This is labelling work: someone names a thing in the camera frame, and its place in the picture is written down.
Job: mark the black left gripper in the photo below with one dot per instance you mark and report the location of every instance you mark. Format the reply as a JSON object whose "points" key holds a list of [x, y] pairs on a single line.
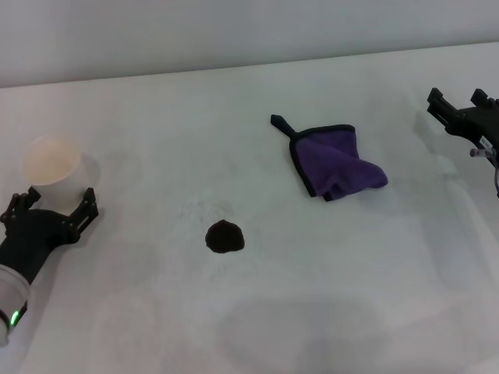
{"points": [[33, 237]]}

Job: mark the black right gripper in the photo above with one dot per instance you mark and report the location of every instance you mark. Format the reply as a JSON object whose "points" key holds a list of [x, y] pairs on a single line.
{"points": [[473, 124]]}

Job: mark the white paper cup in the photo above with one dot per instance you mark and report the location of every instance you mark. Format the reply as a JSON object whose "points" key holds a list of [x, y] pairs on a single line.
{"points": [[54, 165]]}

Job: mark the purple rag with black trim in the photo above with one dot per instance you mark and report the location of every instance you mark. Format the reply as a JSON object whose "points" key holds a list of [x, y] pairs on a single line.
{"points": [[335, 156]]}

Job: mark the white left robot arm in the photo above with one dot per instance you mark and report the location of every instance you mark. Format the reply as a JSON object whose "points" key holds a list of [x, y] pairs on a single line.
{"points": [[11, 296]]}

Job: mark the black liquid stain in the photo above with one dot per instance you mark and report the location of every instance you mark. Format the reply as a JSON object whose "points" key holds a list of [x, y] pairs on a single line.
{"points": [[225, 238]]}

